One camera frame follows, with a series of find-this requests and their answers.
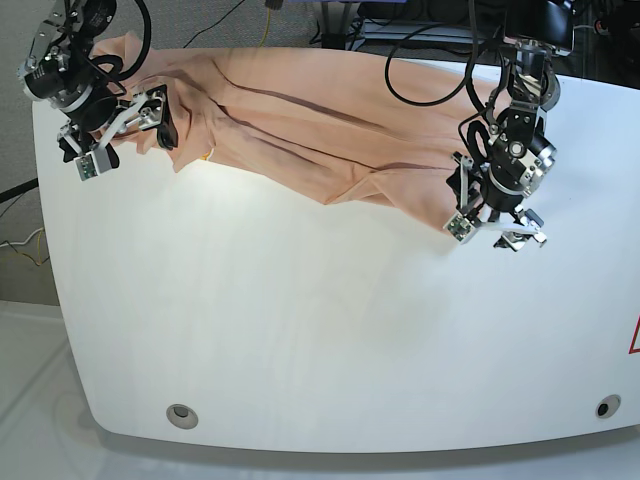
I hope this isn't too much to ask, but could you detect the aluminium frame rail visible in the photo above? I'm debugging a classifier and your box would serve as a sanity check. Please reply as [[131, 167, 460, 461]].
[[360, 19, 473, 53]]

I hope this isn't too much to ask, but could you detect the white cable at left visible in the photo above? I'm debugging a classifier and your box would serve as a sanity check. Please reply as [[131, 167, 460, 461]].
[[0, 227, 46, 250]]

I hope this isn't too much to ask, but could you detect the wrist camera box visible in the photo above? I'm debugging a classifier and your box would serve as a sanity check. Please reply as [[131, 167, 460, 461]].
[[443, 212, 478, 244], [74, 149, 120, 181]]

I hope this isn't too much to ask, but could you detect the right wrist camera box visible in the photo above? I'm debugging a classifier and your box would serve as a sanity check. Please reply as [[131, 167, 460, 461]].
[[74, 149, 120, 181]]

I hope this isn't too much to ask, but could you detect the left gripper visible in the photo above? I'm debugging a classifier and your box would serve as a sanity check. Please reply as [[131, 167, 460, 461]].
[[446, 152, 547, 250]]

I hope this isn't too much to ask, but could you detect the yellow floor cable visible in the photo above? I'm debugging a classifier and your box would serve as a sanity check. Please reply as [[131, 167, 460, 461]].
[[0, 228, 46, 269]]

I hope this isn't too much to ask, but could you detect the black table leg post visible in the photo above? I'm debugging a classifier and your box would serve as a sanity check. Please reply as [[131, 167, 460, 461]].
[[312, 1, 360, 50]]

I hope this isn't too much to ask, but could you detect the left table cable grommet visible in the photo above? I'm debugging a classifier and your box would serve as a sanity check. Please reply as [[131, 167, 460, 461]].
[[166, 404, 199, 430]]

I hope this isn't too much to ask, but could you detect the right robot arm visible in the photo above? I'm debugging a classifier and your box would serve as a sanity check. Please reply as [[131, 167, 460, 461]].
[[18, 1, 178, 180]]

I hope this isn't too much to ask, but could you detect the red triangle sticker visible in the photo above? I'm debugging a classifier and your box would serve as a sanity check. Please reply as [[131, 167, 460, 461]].
[[628, 318, 640, 354]]

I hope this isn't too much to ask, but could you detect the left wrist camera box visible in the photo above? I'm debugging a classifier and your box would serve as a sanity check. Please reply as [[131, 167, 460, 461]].
[[443, 212, 478, 244]]

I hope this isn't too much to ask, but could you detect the peach pink T-shirt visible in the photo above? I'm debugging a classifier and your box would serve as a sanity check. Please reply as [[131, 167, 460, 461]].
[[125, 47, 475, 232]]

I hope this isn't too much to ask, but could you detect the black bar at left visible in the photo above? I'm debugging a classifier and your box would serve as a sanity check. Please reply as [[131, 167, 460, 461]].
[[0, 178, 39, 204]]

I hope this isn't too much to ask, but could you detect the table cable grommet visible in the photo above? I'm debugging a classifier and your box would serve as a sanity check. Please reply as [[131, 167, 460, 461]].
[[595, 394, 621, 419], [166, 404, 199, 430]]

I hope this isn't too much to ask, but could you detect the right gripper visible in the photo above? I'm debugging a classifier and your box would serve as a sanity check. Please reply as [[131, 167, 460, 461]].
[[57, 85, 178, 163]]

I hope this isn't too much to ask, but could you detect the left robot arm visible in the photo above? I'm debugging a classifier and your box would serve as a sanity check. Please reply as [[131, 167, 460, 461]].
[[389, 1, 574, 252]]

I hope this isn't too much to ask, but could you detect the right table cable grommet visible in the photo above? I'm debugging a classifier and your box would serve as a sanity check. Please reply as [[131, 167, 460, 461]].
[[595, 394, 621, 419]]

